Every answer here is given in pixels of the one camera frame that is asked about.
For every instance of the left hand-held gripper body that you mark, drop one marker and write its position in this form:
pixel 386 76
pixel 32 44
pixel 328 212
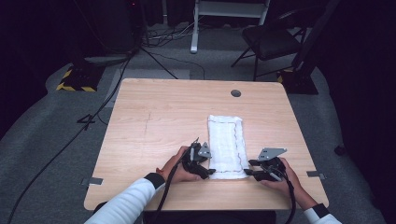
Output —
pixel 194 160

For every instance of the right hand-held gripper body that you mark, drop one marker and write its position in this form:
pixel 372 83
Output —
pixel 272 171

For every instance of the white cloth with dark stitching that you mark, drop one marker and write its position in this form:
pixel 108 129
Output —
pixel 225 146

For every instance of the person's left hand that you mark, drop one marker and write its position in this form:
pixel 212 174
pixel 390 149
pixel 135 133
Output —
pixel 174 171

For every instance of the person's right hand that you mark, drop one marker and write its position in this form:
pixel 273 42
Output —
pixel 295 188

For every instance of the grey tape strip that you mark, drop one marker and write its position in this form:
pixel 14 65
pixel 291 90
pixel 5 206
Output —
pixel 316 174
pixel 95 181

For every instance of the person's dark clothed legs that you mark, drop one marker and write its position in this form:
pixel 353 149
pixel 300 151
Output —
pixel 218 217

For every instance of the small black floor object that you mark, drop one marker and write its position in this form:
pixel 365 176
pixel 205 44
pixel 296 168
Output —
pixel 340 150

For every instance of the grey round table grommet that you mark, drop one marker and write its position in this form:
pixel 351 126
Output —
pixel 235 93

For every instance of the black base with hazard stripes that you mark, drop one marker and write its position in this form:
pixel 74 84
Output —
pixel 81 77
pixel 300 84

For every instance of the black folding chair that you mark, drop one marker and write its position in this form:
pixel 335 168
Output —
pixel 269 40

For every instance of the black slanted stand pole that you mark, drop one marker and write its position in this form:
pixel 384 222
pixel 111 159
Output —
pixel 314 34

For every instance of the black computer tower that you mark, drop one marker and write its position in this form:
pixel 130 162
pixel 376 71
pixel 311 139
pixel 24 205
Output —
pixel 124 25

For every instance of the white metal desk frame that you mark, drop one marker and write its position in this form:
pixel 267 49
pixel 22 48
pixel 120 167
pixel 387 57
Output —
pixel 218 9

